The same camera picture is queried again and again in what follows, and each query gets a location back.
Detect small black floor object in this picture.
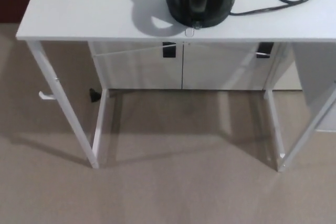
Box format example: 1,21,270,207
89,88,102,103

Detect clear kettle switch lever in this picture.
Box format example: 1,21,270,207
184,22,196,37

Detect white table leg hook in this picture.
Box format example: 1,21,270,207
38,91,56,102

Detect black cabinet handle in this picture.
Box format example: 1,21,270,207
257,42,274,58
162,41,176,59

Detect white cabinet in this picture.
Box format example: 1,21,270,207
88,40,302,91

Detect white metal-legged table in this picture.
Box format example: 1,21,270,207
17,0,336,173

